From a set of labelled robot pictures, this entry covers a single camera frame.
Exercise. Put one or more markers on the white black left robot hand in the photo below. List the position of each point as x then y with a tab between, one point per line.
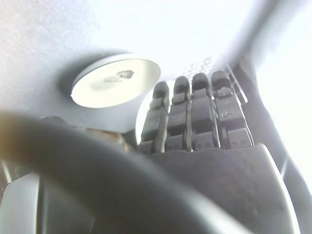
219	182

